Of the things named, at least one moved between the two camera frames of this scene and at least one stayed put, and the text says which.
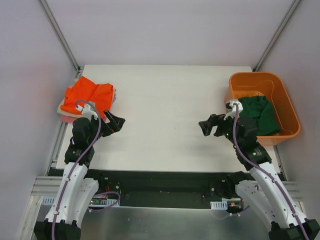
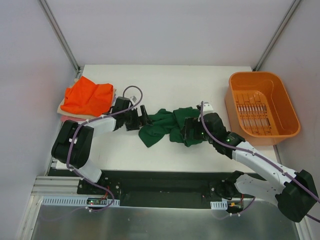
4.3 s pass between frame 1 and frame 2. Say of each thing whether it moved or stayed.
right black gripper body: moved
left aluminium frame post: stayed
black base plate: stayed
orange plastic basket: stayed
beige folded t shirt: stayed
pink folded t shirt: stayed
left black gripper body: moved
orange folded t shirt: stayed
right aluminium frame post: stayed
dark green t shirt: moved
